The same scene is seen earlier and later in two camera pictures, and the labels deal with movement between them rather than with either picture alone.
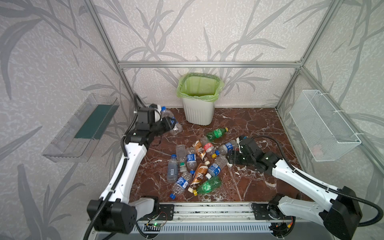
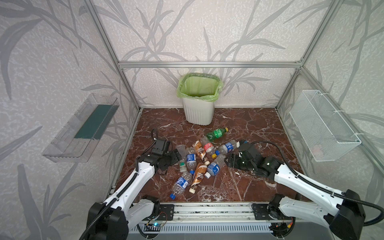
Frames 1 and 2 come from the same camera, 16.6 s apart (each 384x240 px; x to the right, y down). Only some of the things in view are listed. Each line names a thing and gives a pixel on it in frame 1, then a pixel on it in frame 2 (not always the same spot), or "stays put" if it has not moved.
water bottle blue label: [214, 169] stays put
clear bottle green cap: [181, 156] stays put
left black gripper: [166, 124] → [169, 157]
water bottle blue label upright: [191, 164] stays put
